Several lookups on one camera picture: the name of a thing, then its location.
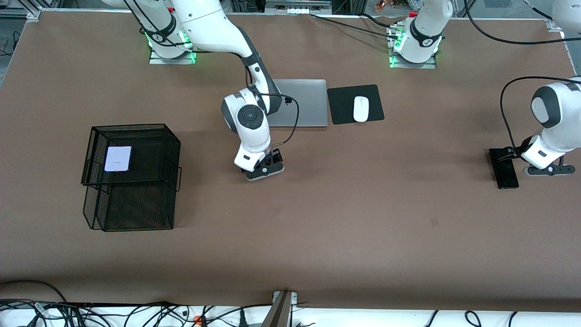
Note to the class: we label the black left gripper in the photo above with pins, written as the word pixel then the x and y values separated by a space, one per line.
pixel 516 152

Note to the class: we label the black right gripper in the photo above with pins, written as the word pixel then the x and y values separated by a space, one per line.
pixel 275 157

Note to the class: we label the long black smartphone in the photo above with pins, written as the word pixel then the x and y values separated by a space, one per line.
pixel 504 175

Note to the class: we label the lilac white phone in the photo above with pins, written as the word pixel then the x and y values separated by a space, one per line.
pixel 118 159

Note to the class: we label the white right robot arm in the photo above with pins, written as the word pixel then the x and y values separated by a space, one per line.
pixel 209 27

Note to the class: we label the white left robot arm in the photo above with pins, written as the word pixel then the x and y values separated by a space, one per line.
pixel 558 131

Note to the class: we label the silver closed laptop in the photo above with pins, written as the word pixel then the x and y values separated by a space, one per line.
pixel 313 109

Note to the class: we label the black mouse pad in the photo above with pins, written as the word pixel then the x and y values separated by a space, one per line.
pixel 340 109

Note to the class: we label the white computer mouse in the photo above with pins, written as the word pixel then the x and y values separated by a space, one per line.
pixel 361 109

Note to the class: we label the black mesh two-tier tray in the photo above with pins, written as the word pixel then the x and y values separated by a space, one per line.
pixel 136 204

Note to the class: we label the grey power strip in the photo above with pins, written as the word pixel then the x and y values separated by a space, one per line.
pixel 295 7

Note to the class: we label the aluminium frame corner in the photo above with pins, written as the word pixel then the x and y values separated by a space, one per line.
pixel 32 13
pixel 553 25

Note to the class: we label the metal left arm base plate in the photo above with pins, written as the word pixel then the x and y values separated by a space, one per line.
pixel 395 66

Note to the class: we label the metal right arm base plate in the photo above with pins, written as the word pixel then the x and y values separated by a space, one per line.
pixel 156 61

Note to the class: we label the aluminium camera mount post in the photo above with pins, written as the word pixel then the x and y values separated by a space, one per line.
pixel 279 313

